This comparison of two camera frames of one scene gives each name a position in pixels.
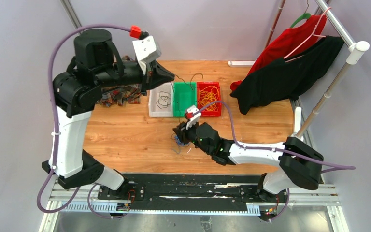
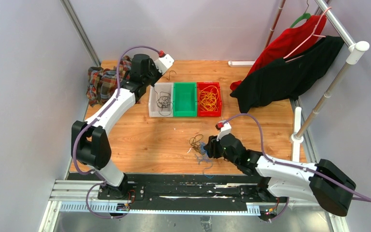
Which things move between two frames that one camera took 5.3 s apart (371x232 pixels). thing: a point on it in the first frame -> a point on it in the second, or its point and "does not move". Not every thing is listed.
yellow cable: (208, 95) does not move
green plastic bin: (185, 95) does not move
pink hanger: (307, 39) does not move
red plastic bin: (207, 93) does not move
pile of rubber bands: (179, 144) -> (197, 147)
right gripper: (182, 132) -> (211, 147)
